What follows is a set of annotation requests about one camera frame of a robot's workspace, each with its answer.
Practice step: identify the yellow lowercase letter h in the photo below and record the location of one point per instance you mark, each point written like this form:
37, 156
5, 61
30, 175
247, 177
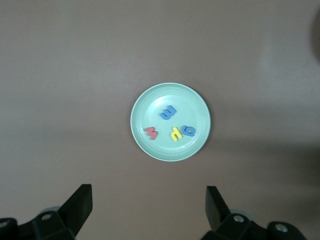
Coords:
175, 134

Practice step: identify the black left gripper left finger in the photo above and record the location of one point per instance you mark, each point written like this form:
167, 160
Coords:
50, 225

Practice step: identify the green plate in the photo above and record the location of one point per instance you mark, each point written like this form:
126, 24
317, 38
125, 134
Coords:
170, 150

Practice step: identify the blue lowercase letter m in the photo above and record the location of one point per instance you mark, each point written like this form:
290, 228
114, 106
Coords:
168, 113

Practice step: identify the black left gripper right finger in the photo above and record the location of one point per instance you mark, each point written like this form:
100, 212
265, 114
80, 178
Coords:
237, 227

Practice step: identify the red letter w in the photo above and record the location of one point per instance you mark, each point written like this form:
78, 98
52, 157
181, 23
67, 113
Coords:
151, 133

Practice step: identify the blue letter g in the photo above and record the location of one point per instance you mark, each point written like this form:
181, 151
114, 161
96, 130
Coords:
187, 130

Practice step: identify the brown table cover sheet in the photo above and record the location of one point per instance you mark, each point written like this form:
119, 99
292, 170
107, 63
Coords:
75, 75

